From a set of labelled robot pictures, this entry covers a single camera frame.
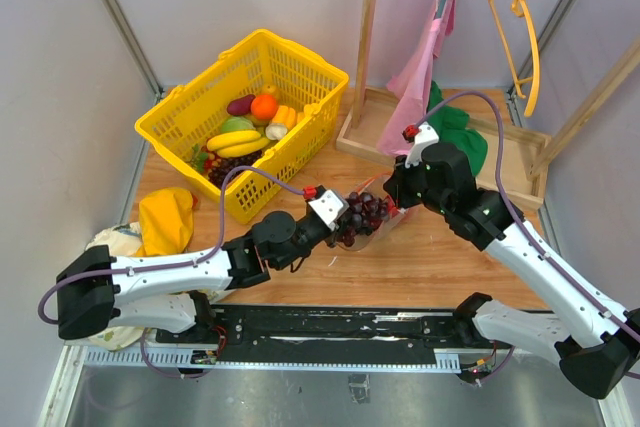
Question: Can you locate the pink shirt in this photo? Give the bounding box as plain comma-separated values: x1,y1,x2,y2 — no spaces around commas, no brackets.
376,0,456,156

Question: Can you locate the cherry sprig with leaves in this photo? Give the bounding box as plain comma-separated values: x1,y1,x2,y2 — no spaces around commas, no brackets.
188,144,221,177

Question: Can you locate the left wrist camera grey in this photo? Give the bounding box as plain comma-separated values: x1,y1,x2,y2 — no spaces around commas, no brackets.
303,186,349,231

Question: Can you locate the yellow banana bunch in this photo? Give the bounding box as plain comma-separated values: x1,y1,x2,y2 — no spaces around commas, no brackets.
206,130,270,158

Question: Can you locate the wooden clothes rack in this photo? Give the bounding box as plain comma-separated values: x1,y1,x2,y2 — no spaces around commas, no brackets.
336,0,639,211

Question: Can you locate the clear zip top bag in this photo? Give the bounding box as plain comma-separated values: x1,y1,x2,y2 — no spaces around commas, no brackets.
329,172,412,251

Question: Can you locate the green round fruit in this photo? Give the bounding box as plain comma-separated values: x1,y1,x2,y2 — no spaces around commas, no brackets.
220,116,255,134

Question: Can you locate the yellow clothes hanger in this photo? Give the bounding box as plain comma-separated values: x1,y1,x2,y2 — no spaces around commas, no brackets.
480,0,549,118

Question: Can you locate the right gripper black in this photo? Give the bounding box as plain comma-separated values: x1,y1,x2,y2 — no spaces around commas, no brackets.
384,151,451,216

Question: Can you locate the dark grape bunch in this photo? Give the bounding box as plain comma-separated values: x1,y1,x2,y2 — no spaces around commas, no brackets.
336,191,394,251

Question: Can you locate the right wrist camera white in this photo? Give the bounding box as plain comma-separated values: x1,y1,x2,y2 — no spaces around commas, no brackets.
403,122,439,168

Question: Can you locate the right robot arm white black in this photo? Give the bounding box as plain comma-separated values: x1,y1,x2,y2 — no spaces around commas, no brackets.
384,143,639,400

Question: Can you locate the patterned yellow white cloth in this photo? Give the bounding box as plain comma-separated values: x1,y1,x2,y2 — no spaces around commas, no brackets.
77,186,236,352

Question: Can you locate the yellow bell pepper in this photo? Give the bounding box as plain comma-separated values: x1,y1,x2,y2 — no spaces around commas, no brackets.
271,105,305,131

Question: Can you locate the black grape bunch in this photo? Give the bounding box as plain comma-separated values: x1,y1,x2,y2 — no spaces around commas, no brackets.
207,150,262,188

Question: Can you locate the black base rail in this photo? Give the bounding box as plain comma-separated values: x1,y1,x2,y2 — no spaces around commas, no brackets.
152,304,493,370

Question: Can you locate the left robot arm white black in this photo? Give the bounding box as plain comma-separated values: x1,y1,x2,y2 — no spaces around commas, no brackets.
56,208,339,343

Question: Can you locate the orange fruit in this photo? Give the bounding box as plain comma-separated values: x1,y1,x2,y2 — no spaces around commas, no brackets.
250,94,279,121

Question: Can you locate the purple sweet potato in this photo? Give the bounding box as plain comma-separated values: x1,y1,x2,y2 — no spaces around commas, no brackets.
226,94,255,117

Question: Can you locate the white garlic bulb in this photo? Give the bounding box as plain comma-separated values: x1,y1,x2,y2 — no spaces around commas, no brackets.
265,122,289,141

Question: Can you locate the green cloth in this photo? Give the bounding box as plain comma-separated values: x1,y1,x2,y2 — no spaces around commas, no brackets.
428,105,488,176

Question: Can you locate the yellow plastic basket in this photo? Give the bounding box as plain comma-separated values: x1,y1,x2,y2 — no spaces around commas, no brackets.
135,29,349,224

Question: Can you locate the red apple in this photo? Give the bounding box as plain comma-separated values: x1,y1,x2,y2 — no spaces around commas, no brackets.
388,206,408,223

